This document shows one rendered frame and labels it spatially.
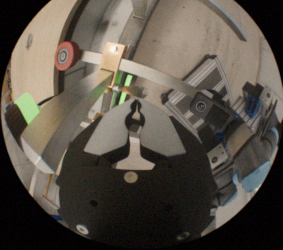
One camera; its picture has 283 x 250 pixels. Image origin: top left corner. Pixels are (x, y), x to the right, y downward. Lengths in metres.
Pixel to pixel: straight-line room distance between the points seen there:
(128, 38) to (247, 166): 0.51
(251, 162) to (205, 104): 0.16
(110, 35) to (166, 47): 0.75
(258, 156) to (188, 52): 1.18
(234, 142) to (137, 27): 0.46
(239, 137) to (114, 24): 0.59
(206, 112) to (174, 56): 1.00
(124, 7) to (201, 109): 0.55
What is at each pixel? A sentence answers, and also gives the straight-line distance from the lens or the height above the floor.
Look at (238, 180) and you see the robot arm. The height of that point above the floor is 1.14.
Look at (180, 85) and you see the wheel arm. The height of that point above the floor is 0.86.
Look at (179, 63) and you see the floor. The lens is 1.20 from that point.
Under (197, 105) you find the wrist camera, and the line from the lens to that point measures 0.21.
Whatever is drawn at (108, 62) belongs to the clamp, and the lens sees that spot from 0.26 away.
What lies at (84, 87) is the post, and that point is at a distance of 0.15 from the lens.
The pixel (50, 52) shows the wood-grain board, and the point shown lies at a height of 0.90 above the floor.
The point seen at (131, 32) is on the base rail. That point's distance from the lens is 0.43.
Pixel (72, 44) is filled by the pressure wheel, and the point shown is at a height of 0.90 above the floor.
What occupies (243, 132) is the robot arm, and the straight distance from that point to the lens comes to 0.22.
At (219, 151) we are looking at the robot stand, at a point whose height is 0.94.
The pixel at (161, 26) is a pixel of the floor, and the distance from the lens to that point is 1.18.
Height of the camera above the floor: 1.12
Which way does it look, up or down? 59 degrees down
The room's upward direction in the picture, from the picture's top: 178 degrees clockwise
